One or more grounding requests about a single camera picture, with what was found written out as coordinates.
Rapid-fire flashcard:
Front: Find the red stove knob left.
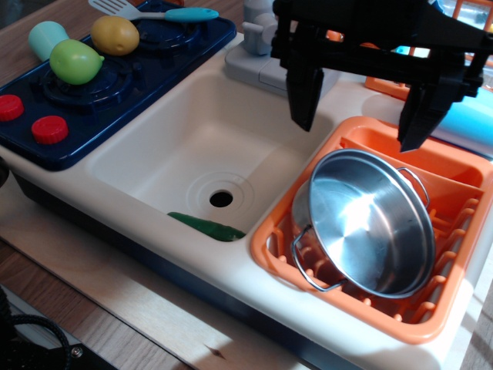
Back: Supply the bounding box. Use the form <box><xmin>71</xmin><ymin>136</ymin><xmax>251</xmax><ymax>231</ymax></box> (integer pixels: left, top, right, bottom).
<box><xmin>0</xmin><ymin>94</ymin><xmax>25</xmax><ymax>122</ymax></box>

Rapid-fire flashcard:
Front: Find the light blue plastic cup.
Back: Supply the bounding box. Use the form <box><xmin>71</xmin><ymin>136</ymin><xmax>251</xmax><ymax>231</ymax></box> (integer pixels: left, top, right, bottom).
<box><xmin>432</xmin><ymin>88</ymin><xmax>492</xmax><ymax>160</ymax></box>

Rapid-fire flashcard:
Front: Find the black braided cable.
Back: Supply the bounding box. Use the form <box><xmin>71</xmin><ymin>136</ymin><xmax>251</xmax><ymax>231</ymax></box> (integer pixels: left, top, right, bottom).
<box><xmin>0</xmin><ymin>287</ymin><xmax>72</xmax><ymax>370</ymax></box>

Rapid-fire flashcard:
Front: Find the cream toy sink unit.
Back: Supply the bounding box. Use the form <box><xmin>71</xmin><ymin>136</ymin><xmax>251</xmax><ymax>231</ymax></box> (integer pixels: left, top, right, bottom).
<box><xmin>1</xmin><ymin>53</ymin><xmax>492</xmax><ymax>369</ymax></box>

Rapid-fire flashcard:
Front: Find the red stove knob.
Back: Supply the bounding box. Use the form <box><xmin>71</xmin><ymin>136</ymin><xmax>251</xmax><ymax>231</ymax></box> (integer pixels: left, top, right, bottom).
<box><xmin>31</xmin><ymin>116</ymin><xmax>69</xmax><ymax>145</ymax></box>
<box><xmin>0</xmin><ymin>94</ymin><xmax>25</xmax><ymax>122</ymax></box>

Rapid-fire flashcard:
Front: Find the green toy vegetable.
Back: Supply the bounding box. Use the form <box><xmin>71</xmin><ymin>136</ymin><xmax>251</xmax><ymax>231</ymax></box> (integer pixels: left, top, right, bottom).
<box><xmin>167</xmin><ymin>212</ymin><xmax>246</xmax><ymax>242</ymax></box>

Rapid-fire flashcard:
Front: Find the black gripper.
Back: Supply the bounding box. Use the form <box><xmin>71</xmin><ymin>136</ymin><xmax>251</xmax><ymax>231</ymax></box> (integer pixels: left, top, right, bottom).
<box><xmin>272</xmin><ymin>1</ymin><xmax>492</xmax><ymax>153</ymax></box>

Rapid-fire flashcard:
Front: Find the yellow toy potato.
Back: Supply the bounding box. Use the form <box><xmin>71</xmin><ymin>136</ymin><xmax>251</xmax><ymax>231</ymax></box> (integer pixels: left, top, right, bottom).
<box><xmin>90</xmin><ymin>15</ymin><xmax>139</xmax><ymax>56</ymax></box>

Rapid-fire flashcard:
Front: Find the red stove knob right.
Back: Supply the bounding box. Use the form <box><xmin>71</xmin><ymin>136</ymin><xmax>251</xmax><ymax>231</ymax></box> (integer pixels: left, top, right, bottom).
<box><xmin>31</xmin><ymin>116</ymin><xmax>69</xmax><ymax>145</ymax></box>

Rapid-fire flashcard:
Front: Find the orange plastic drying rack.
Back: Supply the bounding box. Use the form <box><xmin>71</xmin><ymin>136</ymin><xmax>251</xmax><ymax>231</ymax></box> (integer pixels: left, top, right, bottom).
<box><xmin>250</xmin><ymin>116</ymin><xmax>492</xmax><ymax>345</ymax></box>

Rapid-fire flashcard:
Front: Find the light teal toy cup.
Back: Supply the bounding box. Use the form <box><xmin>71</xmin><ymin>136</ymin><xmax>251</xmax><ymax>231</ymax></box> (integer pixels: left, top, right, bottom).
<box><xmin>28</xmin><ymin>21</ymin><xmax>69</xmax><ymax>62</ymax></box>

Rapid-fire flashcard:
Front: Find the green toy pear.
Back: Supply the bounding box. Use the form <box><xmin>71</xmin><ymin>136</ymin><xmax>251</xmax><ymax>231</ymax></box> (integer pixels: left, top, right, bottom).
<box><xmin>49</xmin><ymin>39</ymin><xmax>105</xmax><ymax>86</ymax></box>

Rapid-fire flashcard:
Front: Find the grey toy faucet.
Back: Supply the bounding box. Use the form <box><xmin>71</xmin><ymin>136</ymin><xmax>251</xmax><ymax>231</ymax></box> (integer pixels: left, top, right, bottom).
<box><xmin>224</xmin><ymin>0</ymin><xmax>342</xmax><ymax>98</ymax></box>

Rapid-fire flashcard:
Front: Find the dark blue toy stove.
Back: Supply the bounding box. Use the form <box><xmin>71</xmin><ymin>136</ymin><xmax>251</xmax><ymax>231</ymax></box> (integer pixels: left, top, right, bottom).
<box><xmin>1</xmin><ymin>17</ymin><xmax>236</xmax><ymax>171</ymax></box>

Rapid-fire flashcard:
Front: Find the stainless steel pan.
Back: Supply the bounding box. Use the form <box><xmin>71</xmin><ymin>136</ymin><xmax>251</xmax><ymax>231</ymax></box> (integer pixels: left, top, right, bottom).
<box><xmin>290</xmin><ymin>149</ymin><xmax>435</xmax><ymax>299</ymax></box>

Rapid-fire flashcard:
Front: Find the white spatula blue handle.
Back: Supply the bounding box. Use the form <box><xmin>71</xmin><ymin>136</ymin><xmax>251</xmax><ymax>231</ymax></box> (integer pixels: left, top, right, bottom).
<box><xmin>88</xmin><ymin>0</ymin><xmax>219</xmax><ymax>23</ymax></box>

